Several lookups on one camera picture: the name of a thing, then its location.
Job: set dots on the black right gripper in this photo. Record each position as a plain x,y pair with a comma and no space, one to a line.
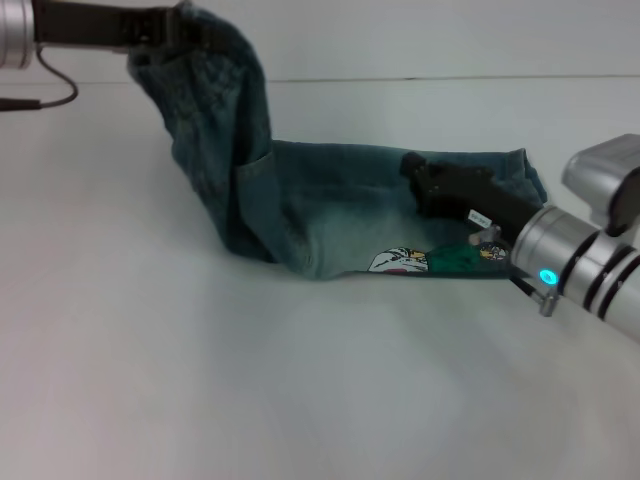
465,195

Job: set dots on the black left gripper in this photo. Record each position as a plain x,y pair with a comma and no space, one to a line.
75,27

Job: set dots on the blue denim shorts with print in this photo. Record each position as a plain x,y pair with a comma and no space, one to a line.
310,210

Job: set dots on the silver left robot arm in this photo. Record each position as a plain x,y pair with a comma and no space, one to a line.
15,32

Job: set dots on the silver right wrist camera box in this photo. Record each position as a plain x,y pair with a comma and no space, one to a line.
600,175

